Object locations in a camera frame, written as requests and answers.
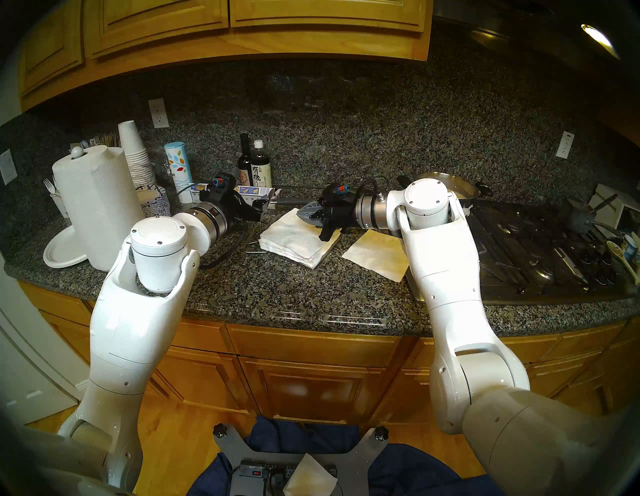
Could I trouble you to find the dark glass bottle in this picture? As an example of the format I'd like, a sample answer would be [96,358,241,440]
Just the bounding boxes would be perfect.
[237,133,253,187]

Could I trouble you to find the range hood lamp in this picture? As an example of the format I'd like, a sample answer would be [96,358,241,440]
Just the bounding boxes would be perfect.
[581,24,621,60]

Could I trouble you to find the leaf print salt canister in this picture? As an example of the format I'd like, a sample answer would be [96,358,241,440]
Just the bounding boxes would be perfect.
[164,141,193,204]

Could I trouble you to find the dark blue cloth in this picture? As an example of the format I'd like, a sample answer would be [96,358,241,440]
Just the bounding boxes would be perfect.
[187,415,516,496]

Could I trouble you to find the white paper cup stack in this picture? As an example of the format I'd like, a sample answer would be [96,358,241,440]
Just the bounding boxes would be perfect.
[118,120,156,188]

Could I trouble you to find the wooden base cabinet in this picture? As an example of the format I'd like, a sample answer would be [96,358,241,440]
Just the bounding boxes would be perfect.
[17,280,640,426]

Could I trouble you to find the long foil wrap box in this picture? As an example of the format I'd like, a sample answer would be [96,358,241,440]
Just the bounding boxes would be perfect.
[190,183,281,205]

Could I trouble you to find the stainless steel pot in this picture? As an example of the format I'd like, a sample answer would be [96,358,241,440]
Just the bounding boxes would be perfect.
[397,171,494,201]

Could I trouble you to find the white paper towel roll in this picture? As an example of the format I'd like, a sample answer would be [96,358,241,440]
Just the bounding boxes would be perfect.
[52,145,147,272]

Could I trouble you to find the white paper plate stack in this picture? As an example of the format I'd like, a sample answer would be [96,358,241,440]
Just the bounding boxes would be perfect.
[43,225,88,269]

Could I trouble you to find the black frying pan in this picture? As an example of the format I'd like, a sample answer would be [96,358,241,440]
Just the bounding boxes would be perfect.
[274,190,331,208]

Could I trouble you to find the grey power strip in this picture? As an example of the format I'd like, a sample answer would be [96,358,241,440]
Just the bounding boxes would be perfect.
[231,462,338,496]

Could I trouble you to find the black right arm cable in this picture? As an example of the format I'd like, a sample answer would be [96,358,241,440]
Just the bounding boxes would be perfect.
[352,176,387,202]

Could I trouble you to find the soy sauce bottle white cap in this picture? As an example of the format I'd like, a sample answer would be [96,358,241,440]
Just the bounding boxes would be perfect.
[250,139,273,188]

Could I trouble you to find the wooden wall cabinet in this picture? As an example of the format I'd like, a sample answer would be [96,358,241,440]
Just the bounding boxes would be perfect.
[19,0,433,112]

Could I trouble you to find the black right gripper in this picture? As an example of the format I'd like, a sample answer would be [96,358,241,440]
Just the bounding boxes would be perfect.
[296,196,358,242]

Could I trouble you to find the gas cooktop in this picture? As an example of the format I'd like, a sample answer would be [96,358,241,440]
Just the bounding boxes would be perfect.
[400,197,633,306]

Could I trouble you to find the clear plastic bag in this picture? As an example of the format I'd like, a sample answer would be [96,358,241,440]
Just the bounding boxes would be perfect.
[150,149,174,186]

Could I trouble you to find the white light switch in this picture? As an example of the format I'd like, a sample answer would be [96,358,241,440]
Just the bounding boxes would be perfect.
[0,149,18,186]

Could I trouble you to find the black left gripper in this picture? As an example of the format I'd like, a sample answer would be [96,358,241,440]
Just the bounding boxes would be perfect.
[201,188,271,234]

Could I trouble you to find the patterned paper bowl stack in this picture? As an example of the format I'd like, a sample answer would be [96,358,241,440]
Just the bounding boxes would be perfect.
[136,184,172,219]

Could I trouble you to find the single white napkin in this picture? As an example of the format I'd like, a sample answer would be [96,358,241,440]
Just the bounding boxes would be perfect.
[342,229,411,283]

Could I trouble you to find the white tissue on base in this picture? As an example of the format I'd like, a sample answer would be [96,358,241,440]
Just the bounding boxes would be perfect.
[282,453,338,496]

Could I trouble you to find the grey robot base frame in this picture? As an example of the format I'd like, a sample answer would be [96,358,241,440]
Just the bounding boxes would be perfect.
[212,424,390,496]

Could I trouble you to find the white napkin stack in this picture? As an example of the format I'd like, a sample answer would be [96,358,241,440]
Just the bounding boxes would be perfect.
[259,208,343,270]

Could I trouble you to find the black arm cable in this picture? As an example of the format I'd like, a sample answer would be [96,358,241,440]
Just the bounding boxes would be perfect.
[352,176,387,202]
[177,181,252,272]

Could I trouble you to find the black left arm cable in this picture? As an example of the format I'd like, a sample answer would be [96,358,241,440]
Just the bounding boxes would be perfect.
[177,181,252,272]

